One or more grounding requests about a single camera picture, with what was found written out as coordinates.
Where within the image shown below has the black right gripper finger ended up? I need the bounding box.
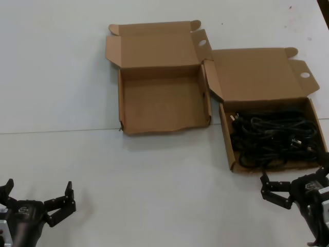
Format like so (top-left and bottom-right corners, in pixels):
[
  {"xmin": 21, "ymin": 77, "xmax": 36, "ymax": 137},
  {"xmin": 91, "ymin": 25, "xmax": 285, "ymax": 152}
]
[
  {"xmin": 260, "ymin": 171, "xmax": 294, "ymax": 210},
  {"xmin": 316, "ymin": 152, "xmax": 329, "ymax": 181}
]

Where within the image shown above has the cardboard box with torn edge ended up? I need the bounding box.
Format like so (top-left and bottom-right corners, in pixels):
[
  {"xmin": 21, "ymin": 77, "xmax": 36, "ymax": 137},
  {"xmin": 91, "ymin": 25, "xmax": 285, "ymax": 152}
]
[{"xmin": 105, "ymin": 20, "xmax": 214, "ymax": 137}]

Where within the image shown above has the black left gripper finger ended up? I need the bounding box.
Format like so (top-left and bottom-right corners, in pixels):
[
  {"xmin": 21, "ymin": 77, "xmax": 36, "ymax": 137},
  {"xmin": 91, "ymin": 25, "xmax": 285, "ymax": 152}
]
[
  {"xmin": 43, "ymin": 181, "xmax": 77, "ymax": 228},
  {"xmin": 0, "ymin": 179, "xmax": 16, "ymax": 207}
]

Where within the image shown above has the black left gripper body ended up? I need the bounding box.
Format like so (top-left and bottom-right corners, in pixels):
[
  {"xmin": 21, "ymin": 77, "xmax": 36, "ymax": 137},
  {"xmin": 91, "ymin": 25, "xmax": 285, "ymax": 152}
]
[{"xmin": 4, "ymin": 199, "xmax": 49, "ymax": 247}]

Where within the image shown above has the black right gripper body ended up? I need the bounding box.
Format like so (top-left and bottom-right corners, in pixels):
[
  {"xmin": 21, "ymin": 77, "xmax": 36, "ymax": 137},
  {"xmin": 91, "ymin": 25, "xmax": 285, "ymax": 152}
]
[{"xmin": 291, "ymin": 173, "xmax": 329, "ymax": 247}]

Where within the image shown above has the cardboard box with intact edge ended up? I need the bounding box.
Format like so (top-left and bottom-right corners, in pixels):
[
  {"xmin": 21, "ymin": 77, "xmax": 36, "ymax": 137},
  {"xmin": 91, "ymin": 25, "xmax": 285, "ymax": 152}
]
[{"xmin": 203, "ymin": 47, "xmax": 329, "ymax": 172}]

